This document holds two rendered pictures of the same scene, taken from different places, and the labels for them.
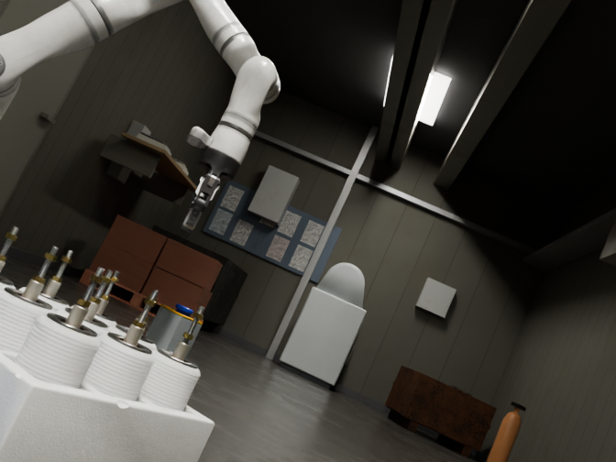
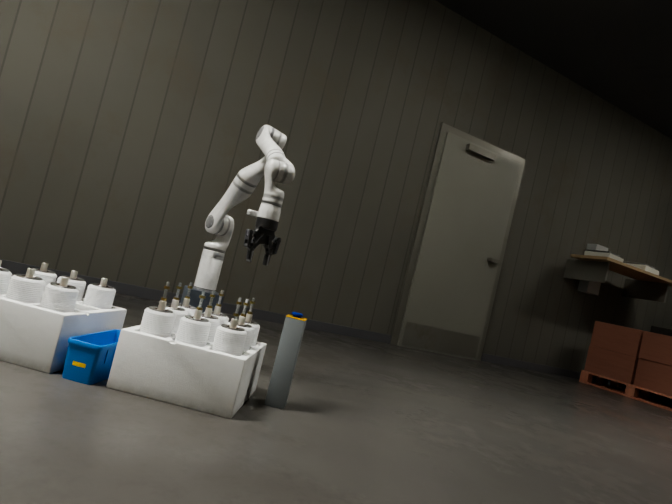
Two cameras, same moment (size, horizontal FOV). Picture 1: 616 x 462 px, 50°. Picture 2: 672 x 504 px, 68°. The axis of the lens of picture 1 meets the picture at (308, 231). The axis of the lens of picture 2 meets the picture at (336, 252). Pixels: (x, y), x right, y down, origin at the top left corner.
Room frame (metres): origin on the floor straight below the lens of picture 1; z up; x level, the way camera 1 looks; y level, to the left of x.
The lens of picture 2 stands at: (0.49, -1.36, 0.48)
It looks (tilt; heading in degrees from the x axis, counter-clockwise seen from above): 3 degrees up; 57
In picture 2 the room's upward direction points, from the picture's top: 14 degrees clockwise
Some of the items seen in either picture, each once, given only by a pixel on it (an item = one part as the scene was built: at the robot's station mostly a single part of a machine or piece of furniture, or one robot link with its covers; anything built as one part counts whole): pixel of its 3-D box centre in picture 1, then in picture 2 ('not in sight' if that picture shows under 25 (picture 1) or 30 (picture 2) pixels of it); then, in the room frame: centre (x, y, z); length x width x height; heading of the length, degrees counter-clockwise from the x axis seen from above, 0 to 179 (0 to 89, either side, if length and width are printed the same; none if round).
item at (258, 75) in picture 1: (250, 96); (274, 182); (1.22, 0.21, 0.75); 0.09 x 0.07 x 0.15; 170
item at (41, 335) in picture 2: not in sight; (40, 323); (0.68, 0.60, 0.09); 0.39 x 0.39 x 0.18; 52
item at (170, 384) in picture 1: (153, 408); (225, 356); (1.16, 0.11, 0.16); 0.10 x 0.10 x 0.18
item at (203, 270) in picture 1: (158, 275); (652, 367); (6.42, 1.13, 0.35); 1.15 x 0.82 x 0.70; 83
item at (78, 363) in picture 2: not in sight; (104, 354); (0.86, 0.38, 0.06); 0.30 x 0.11 x 0.12; 53
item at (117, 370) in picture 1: (102, 398); (189, 347); (1.06, 0.18, 0.16); 0.10 x 0.10 x 0.18
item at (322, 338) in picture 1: (331, 322); not in sight; (7.70, -0.70, 0.70); 0.71 x 0.60 x 1.39; 83
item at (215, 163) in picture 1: (213, 175); (264, 231); (1.23, 0.21, 0.58); 0.08 x 0.08 x 0.09
